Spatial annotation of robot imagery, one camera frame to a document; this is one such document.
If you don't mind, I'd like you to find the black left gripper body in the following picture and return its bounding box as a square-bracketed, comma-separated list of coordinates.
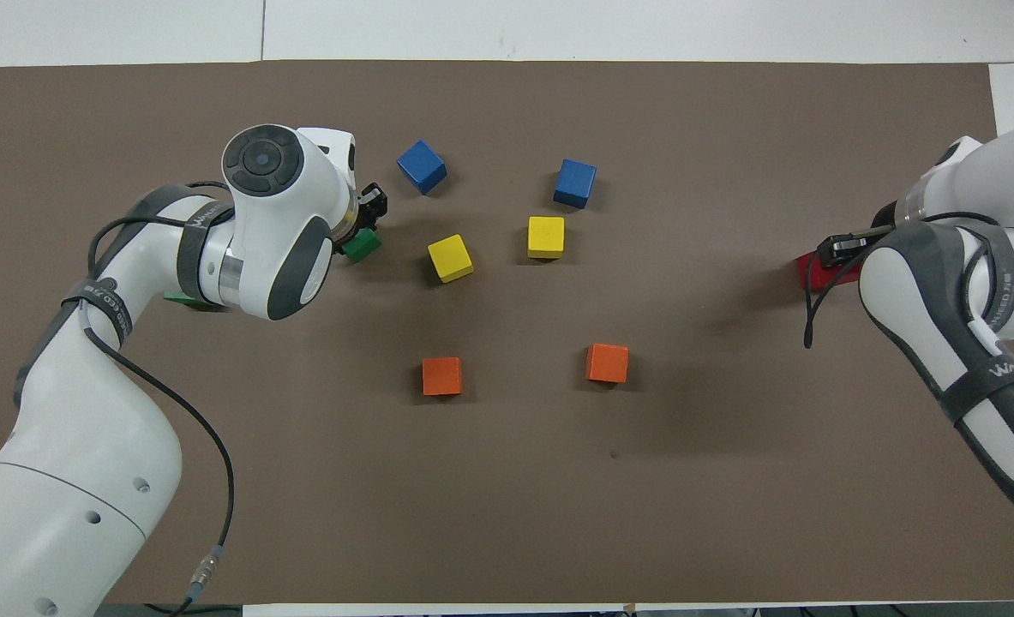
[345, 190, 375, 244]

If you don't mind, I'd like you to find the blue wooden cube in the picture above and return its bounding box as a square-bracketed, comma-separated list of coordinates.
[553, 159, 597, 210]
[397, 140, 448, 195]

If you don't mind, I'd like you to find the yellow wooden cube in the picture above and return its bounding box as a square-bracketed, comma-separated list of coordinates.
[527, 216, 566, 261]
[427, 234, 475, 284]

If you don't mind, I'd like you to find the orange wooden cube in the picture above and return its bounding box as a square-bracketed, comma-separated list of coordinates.
[585, 343, 630, 385]
[422, 356, 464, 398]

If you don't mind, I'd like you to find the brown paper table mat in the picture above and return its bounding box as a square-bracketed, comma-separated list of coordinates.
[0, 60, 1014, 605]

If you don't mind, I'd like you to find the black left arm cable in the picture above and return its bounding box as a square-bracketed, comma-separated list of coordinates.
[85, 178, 237, 614]

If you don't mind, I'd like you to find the black floor cable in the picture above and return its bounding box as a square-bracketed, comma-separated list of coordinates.
[145, 600, 243, 615]

